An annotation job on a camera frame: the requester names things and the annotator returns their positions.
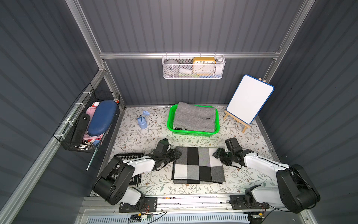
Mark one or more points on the black remote handle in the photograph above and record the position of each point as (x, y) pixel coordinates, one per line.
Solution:
(80, 129)

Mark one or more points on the wooden easel stand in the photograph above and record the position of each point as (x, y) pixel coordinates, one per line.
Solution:
(237, 119)

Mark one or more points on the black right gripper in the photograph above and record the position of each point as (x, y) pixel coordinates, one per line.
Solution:
(223, 156)

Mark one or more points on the light blue small bottle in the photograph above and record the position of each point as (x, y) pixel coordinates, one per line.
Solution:
(142, 120)

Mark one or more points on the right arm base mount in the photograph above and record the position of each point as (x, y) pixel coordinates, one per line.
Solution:
(245, 202)

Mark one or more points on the blue framed whiteboard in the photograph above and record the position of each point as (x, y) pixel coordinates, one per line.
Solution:
(249, 98)

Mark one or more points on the green plastic basket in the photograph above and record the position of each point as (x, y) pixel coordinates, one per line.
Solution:
(186, 132)

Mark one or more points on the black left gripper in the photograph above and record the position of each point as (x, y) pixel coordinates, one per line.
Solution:
(170, 155)

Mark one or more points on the small houndstooth folded scarf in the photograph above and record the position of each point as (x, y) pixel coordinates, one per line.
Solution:
(136, 180)

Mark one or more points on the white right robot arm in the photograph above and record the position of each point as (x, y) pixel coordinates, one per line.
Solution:
(294, 192)

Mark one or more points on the blue oval case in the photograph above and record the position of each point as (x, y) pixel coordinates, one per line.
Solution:
(102, 117)

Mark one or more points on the yellow alarm clock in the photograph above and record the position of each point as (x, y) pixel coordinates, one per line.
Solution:
(204, 65)

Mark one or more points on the grey fuzzy scarf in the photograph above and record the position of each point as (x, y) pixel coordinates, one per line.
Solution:
(194, 118)

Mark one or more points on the grey black checked scarf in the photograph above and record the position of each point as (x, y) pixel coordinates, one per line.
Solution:
(198, 166)

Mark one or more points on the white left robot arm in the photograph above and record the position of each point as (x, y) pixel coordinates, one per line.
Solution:
(112, 184)

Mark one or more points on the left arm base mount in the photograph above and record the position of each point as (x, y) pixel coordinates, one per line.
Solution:
(145, 204)

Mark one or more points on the black wire side basket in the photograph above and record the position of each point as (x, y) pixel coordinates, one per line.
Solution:
(91, 99)

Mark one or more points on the white wire wall basket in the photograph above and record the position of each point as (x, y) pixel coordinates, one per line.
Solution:
(186, 64)

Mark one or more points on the white tape roll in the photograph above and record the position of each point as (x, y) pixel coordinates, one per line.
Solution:
(171, 67)

